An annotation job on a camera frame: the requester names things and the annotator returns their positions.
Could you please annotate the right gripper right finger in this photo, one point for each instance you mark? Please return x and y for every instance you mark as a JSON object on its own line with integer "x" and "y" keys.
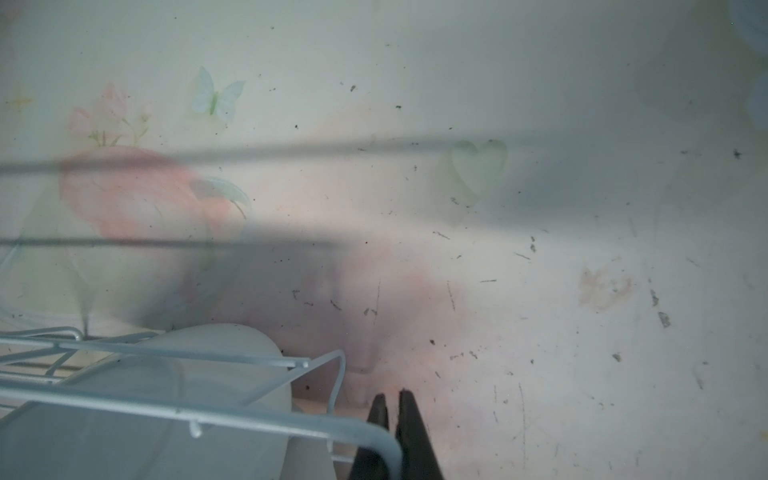
{"x": 419, "y": 461}

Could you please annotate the white wire dish rack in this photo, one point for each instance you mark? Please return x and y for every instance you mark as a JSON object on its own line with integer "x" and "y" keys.
{"x": 39, "y": 359}

